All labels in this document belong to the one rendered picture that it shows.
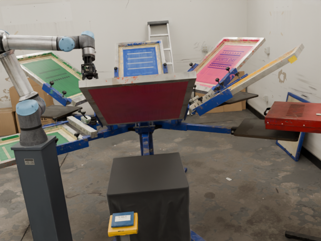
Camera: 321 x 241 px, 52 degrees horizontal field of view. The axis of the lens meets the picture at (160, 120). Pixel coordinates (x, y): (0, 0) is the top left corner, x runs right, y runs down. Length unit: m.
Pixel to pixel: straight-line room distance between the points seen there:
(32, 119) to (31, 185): 0.39
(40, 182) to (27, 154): 0.18
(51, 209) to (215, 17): 5.00
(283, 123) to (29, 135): 1.63
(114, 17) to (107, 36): 0.35
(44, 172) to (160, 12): 4.68
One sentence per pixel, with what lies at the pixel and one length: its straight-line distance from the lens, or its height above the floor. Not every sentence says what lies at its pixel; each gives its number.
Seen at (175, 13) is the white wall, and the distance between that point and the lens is 6.24.
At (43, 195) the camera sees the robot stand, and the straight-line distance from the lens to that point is 2.06.
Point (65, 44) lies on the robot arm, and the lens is 1.83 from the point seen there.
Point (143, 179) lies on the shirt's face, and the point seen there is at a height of 0.95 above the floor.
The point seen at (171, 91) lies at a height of 1.44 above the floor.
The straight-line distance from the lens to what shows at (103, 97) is 1.81.
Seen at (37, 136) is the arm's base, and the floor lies 1.24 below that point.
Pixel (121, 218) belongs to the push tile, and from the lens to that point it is 1.57.
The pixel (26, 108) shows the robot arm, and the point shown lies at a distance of 1.92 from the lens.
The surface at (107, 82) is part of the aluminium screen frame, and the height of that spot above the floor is 1.54.
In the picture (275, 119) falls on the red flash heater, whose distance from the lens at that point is 2.42.
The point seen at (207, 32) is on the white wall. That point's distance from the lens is 6.33.
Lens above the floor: 1.83
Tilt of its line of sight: 17 degrees down
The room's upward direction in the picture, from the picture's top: 4 degrees counter-clockwise
